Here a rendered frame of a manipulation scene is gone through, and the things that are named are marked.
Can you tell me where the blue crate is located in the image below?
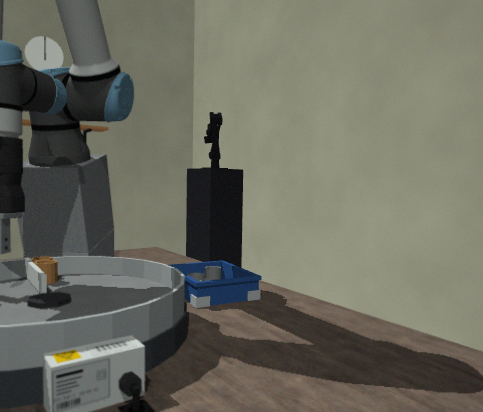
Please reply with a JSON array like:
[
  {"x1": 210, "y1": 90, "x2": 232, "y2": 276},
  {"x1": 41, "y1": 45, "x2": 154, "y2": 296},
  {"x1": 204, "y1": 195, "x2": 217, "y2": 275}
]
[{"x1": 169, "y1": 260, "x2": 262, "y2": 308}]

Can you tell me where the bronze bushing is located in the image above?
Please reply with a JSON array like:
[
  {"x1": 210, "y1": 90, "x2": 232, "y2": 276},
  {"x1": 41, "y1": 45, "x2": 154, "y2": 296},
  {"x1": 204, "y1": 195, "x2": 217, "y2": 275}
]
[
  {"x1": 31, "y1": 256, "x2": 53, "y2": 264},
  {"x1": 35, "y1": 260, "x2": 58, "y2": 284}
]

